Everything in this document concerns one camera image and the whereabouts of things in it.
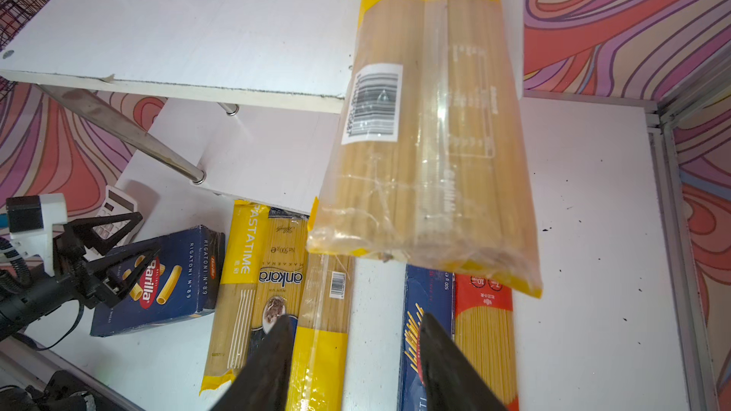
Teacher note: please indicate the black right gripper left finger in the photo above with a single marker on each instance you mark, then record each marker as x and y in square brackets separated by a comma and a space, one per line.
[263, 384]

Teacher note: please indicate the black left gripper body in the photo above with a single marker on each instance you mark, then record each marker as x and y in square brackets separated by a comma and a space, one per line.
[25, 300]

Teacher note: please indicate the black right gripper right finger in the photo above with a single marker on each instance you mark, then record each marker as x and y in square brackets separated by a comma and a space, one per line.
[450, 382]

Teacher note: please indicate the blue Barilla spaghetti box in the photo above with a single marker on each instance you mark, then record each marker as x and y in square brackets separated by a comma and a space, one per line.
[426, 291]

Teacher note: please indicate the clear yellow spaghetti bag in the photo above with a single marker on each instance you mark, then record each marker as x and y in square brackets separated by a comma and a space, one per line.
[429, 164]

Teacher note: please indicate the white two-tier shelf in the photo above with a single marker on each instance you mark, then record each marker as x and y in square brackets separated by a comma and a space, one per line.
[254, 88]

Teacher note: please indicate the white pink calculator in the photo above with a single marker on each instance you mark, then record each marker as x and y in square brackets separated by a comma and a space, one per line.
[116, 202]

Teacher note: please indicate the red spaghetti bag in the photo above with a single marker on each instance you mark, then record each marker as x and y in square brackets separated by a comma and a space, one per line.
[484, 332]

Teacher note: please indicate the yellow Pastatime spaghetti bag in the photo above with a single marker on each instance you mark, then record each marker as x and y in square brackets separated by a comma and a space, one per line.
[231, 330]

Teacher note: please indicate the blue Barilla rigatoni box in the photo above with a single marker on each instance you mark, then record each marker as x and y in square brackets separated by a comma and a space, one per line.
[182, 282]

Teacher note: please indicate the blue Ankara spaghetti bag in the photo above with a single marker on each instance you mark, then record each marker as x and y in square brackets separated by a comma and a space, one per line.
[281, 277]

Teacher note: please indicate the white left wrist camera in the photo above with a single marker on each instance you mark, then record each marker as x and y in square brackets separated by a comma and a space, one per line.
[31, 221]

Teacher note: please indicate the black wire basket back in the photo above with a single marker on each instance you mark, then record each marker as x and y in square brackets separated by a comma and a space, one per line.
[15, 14]

